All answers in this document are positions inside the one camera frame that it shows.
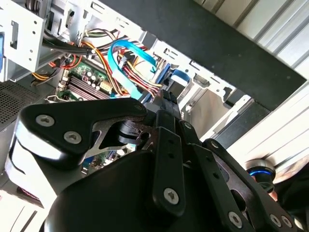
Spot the round black blue-ring tool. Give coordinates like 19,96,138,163
244,159,278,193

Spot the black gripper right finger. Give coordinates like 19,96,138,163
169,91,298,232

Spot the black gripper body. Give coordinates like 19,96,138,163
44,150,227,232

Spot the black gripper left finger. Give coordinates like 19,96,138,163
4,89,187,216

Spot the orange yellow wire black plug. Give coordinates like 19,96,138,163
117,54,164,98

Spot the person's hand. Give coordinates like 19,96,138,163
267,164,309,203

